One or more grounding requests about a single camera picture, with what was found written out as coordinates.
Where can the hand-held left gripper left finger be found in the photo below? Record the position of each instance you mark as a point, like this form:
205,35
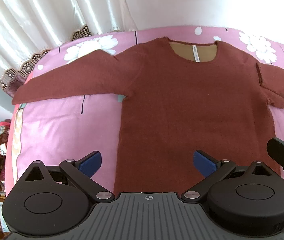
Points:
91,164

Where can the pink floral bed sheet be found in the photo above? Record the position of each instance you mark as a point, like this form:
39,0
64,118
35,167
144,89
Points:
57,130

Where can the white satin curtain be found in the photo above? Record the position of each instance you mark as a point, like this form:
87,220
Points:
44,17

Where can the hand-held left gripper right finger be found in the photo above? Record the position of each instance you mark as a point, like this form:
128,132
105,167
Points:
202,164

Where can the maroon knit sweater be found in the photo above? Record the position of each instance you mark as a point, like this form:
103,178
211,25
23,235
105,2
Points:
182,105

